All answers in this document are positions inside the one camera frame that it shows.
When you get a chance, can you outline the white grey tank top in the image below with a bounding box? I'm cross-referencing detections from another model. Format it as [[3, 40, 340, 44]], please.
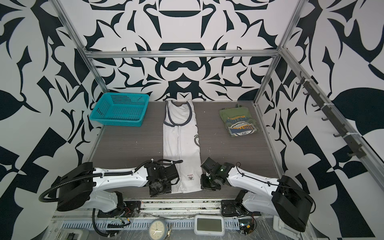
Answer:
[[163, 100, 203, 194]]

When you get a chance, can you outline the green tank top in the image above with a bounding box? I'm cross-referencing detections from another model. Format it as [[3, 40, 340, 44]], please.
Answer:
[[219, 104, 260, 137]]

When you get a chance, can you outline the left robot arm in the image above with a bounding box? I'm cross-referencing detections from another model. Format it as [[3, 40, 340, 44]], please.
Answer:
[[57, 160, 180, 216]]

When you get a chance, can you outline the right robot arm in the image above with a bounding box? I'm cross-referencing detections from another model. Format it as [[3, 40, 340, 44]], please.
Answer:
[[201, 158, 316, 233]]

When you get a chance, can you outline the round analog clock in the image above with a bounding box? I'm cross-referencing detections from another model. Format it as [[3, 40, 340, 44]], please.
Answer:
[[148, 219, 168, 240]]

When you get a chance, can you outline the white digital timer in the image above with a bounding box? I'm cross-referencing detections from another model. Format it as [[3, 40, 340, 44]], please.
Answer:
[[194, 215, 225, 237]]

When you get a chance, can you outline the teal plastic basket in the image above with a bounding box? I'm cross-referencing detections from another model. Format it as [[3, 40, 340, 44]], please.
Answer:
[[90, 93, 150, 127]]

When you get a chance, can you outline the black corrugated cable hose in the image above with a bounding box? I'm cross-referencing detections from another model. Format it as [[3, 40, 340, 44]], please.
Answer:
[[38, 158, 184, 238]]

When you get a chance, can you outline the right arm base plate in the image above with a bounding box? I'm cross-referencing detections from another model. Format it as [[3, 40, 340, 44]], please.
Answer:
[[221, 200, 248, 217]]

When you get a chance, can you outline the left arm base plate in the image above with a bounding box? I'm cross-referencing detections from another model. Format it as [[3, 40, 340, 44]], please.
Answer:
[[97, 201, 142, 218]]

